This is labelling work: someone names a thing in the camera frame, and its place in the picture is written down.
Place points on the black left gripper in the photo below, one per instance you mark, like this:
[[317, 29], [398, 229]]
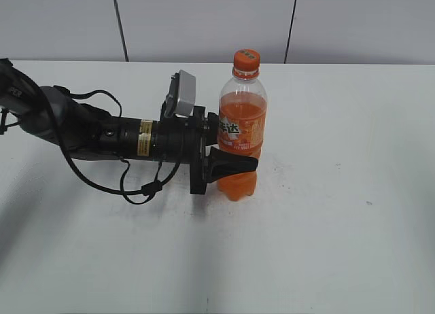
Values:
[[181, 140]]

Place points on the orange soda plastic bottle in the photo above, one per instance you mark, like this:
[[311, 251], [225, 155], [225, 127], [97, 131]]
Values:
[[242, 114]]

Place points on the orange bottle cap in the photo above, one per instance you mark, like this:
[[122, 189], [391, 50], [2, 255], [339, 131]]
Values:
[[247, 60]]

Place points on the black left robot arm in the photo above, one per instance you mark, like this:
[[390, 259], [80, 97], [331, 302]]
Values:
[[81, 131]]

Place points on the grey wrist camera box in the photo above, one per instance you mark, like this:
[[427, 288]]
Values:
[[181, 97]]

